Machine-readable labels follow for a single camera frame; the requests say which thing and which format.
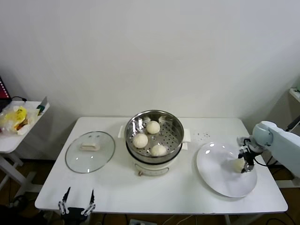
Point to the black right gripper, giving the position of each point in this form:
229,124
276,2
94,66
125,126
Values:
249,157

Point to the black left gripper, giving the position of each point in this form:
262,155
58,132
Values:
74,212

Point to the white steamed baozi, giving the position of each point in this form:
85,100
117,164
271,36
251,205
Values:
159,150
237,165
152,127
140,140

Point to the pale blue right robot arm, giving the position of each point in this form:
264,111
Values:
283,143

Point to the perforated steel steamer basket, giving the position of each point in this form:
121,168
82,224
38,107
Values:
168,138

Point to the white oval plate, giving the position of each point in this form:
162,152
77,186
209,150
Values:
211,168

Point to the white electric cooking pot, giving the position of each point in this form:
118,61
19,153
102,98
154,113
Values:
150,170

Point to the white shelf with green items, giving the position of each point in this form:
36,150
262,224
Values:
295,92

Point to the white side table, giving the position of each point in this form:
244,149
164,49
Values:
9,143

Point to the green and grey small tool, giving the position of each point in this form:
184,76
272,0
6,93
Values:
41,107

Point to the clear bag with yellow wrapper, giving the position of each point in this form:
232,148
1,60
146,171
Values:
14,117

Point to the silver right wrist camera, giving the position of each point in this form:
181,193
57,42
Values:
243,141

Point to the white stand base frame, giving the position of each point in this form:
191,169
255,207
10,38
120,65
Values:
286,184

